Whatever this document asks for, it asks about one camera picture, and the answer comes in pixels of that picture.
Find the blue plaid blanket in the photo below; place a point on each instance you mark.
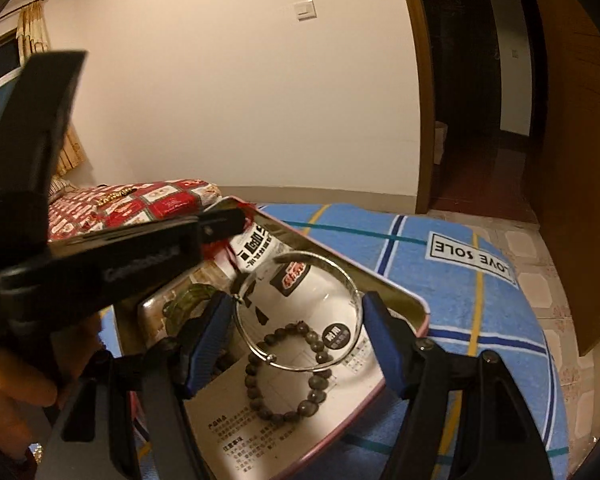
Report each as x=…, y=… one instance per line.
x=480, y=310

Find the white light switch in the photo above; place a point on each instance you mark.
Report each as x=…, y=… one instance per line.
x=305, y=10

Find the curtain rod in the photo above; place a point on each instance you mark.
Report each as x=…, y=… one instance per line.
x=17, y=10

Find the green jade bangle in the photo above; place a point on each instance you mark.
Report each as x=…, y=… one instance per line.
x=190, y=297

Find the person's left hand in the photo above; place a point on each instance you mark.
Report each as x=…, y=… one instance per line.
x=10, y=380

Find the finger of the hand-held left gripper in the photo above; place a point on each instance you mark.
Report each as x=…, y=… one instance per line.
x=45, y=100
x=225, y=225

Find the brown wooden door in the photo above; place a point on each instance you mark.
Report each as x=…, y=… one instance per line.
x=580, y=160

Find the striped pillow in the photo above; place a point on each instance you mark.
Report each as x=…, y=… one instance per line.
x=60, y=187

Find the yellow patterned curtain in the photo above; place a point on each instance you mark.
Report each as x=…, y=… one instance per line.
x=32, y=25

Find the pink metal tin box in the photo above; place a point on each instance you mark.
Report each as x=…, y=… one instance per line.
x=330, y=260

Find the red printed quilt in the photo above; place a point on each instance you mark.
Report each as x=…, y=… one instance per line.
x=170, y=202

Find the window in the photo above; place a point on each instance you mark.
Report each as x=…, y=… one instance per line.
x=0, y=67

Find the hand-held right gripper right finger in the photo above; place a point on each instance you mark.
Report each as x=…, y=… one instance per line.
x=385, y=347

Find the brown wooden door frame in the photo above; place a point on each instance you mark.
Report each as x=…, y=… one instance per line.
x=422, y=110

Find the pale trash bin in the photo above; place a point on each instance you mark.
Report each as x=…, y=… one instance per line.
x=440, y=142

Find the silver bangle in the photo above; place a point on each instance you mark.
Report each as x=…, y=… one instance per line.
x=280, y=258

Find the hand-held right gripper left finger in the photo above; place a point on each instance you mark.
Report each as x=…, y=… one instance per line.
x=207, y=342

